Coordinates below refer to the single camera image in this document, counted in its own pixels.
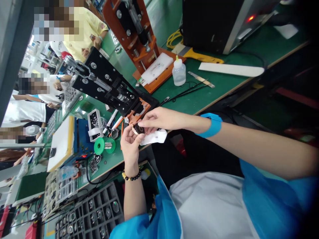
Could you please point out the green solder spool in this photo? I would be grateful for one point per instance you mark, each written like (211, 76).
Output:
(102, 146)

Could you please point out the white foam block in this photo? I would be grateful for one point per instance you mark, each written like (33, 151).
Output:
(157, 67)

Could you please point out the white paper sheet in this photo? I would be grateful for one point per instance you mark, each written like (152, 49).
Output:
(286, 31)

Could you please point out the orange pencil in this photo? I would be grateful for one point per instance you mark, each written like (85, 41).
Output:
(117, 123)

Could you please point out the clear squeeze bottle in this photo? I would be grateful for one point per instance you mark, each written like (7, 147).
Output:
(179, 72)

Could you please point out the white slab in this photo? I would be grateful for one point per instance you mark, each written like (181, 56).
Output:
(61, 144)

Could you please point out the green board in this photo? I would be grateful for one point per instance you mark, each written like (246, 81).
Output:
(30, 185)

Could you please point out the person's body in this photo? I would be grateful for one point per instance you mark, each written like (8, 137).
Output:
(211, 206)

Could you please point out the black press machine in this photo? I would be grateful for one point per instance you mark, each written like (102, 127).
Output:
(104, 82)

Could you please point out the white cloth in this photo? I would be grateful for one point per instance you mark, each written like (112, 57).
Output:
(155, 138)

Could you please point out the blue heating machine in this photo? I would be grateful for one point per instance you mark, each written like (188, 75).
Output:
(81, 139)

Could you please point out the black tray of watch parts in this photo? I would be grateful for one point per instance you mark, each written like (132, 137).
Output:
(92, 214)

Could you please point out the person's right hand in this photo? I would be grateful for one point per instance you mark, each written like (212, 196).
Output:
(174, 119)

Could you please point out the person's left hand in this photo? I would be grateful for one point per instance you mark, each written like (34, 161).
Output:
(129, 151)

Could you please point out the black tweezers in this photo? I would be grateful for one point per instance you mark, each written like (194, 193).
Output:
(185, 91)

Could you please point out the metal blade tool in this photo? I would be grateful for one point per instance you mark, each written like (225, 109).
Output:
(201, 79)

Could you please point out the clear plastic parts box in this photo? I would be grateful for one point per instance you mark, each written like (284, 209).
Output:
(63, 183)

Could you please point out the white flat strip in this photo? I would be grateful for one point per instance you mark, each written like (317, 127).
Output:
(231, 69)

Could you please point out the tray of metal parts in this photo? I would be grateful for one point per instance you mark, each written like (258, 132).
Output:
(72, 95)

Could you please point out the white pen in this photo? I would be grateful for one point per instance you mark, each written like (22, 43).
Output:
(109, 123)

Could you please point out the orange press machine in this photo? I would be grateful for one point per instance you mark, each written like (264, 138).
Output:
(134, 37)

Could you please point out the black machine box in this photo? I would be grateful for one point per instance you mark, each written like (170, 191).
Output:
(219, 22)

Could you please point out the white parts box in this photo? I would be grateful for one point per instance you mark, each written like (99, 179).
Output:
(94, 124)

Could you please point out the round copper watch case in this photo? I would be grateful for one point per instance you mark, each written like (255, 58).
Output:
(137, 130)

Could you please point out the white fan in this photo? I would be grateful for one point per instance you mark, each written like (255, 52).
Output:
(32, 130)

